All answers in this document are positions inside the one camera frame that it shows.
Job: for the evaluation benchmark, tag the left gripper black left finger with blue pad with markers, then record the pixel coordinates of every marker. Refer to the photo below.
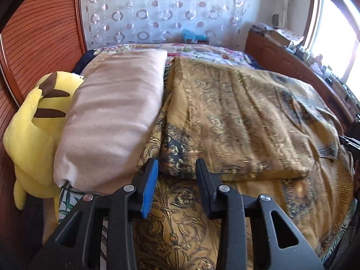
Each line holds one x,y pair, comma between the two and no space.
76,243

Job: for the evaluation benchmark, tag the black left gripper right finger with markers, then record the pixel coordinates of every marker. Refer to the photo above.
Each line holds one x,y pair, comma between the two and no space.
256,225

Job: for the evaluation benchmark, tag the golden patterned garment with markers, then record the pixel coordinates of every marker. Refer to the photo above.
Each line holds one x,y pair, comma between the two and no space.
262,132

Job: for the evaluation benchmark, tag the palm leaf bed sheet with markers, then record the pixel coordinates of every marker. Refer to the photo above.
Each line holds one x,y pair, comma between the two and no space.
68,198

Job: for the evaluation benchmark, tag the beige pillow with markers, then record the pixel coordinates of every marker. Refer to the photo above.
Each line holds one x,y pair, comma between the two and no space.
109,121

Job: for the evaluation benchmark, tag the yellow plush toy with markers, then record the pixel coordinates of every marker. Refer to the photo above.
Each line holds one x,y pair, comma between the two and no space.
34,133

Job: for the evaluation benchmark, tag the wooden sideboard cabinet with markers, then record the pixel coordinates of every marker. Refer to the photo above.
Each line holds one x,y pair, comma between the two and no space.
274,58

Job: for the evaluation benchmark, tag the cardboard box on cabinet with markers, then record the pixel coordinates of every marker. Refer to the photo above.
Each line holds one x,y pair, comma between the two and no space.
286,37

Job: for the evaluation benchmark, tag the floral quilt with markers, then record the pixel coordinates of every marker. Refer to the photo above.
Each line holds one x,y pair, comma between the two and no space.
199,52

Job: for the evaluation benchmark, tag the blue item on box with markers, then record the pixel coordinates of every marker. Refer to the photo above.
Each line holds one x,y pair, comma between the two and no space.
190,37

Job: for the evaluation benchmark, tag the wooden louvered wardrobe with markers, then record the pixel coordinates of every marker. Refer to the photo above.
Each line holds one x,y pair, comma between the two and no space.
37,37

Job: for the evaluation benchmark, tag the white circle pattern curtain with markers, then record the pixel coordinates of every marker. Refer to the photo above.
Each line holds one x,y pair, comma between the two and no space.
114,22

